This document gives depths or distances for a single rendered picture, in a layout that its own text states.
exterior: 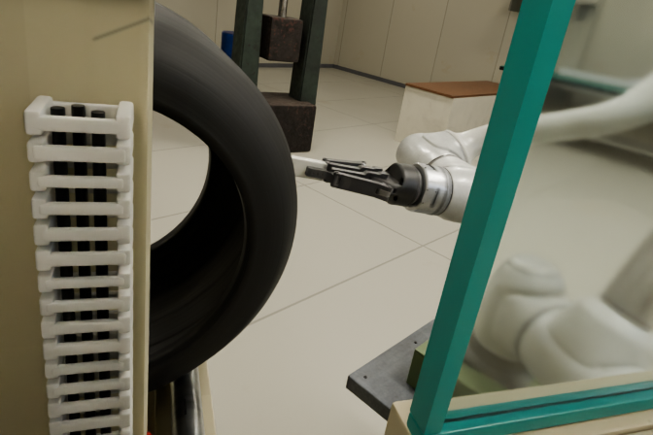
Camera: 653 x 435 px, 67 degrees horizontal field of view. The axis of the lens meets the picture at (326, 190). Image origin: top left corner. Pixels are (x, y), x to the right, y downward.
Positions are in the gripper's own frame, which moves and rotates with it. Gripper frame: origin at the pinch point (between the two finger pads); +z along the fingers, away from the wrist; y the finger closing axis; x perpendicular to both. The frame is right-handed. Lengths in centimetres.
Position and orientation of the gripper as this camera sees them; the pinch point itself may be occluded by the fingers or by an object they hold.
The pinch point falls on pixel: (303, 167)
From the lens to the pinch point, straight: 80.2
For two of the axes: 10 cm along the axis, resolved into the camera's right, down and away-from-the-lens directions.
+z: -9.1, -1.5, -3.8
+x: -2.8, 9.1, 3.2
